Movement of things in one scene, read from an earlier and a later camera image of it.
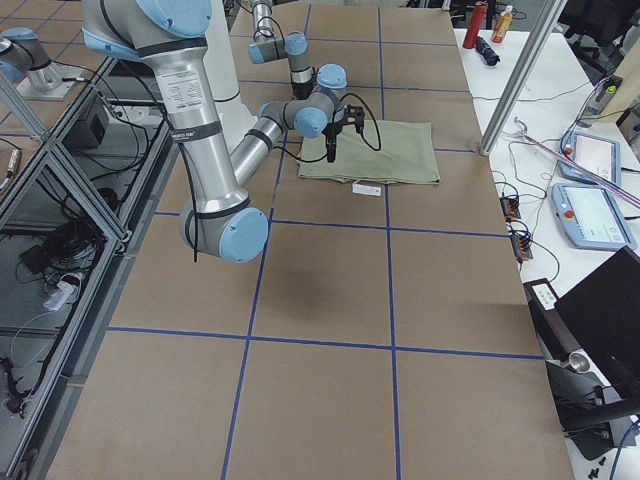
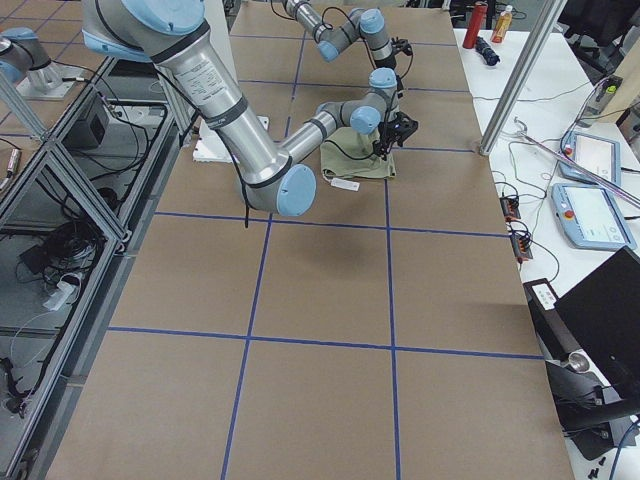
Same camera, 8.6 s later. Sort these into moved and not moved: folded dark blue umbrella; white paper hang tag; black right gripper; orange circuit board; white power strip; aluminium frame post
Moved: white paper hang tag; black right gripper
Not moved: white power strip; folded dark blue umbrella; aluminium frame post; orange circuit board
